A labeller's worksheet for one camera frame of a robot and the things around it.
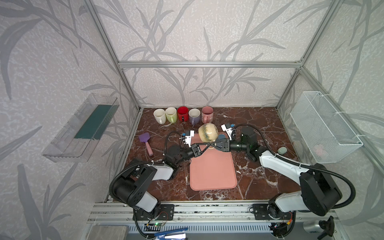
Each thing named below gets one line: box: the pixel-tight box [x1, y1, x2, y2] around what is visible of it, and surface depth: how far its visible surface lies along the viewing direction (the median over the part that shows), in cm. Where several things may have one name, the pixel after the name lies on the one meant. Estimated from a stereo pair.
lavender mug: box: [188, 108, 201, 125], surface depth 109 cm
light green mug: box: [165, 107, 177, 124], surface depth 108 cm
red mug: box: [177, 106, 189, 122], surface depth 110 cm
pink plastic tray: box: [190, 132, 237, 191], surface depth 86 cm
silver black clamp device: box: [303, 215, 335, 240], surface depth 61 cm
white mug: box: [153, 108, 167, 125], surface depth 107 cm
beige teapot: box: [198, 123, 219, 143], surface depth 76 cm
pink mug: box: [201, 105, 214, 124], surface depth 107 cm
